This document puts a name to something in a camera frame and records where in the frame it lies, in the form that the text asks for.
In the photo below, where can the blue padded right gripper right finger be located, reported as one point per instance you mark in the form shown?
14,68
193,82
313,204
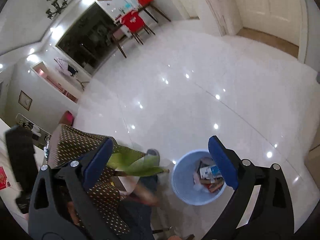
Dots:
272,216

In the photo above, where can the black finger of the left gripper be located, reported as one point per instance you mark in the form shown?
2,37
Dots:
21,155

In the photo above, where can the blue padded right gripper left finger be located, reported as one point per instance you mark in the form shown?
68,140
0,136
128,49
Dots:
60,207

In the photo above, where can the blue white carton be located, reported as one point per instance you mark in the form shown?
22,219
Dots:
210,172

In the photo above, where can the newspaper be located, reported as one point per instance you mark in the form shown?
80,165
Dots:
197,184

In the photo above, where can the green plastic wrapper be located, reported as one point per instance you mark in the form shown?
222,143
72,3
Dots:
127,159

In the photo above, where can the light blue trash bucket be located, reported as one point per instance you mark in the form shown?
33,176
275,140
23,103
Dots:
185,181

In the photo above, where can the person thumb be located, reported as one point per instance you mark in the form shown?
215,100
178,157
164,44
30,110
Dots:
175,238

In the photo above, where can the white shoe rack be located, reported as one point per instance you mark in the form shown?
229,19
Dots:
39,136

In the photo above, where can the brown polka dot tablecloth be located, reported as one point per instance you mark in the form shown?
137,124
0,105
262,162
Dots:
68,143

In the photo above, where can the red brown bench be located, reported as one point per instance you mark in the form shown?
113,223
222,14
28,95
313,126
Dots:
67,119

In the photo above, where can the coat rack with clothes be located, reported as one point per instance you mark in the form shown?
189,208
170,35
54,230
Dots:
65,68

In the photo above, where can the blue jeans leg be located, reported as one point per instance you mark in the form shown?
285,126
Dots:
137,217

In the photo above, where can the grey slipper foot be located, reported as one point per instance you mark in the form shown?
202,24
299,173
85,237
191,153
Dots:
153,152

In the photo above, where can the black chandelier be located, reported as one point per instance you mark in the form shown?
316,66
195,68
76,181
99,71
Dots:
58,8

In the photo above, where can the wooden dining table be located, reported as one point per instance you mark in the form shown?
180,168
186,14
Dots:
114,30

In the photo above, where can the chair with red cover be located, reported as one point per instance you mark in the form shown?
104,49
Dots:
135,24

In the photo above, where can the cream panel door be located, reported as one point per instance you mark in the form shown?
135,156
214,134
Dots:
280,18

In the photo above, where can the pink door curtain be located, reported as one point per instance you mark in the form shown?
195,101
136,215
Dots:
227,15

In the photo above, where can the framed picture left wall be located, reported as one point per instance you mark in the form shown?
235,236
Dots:
24,100

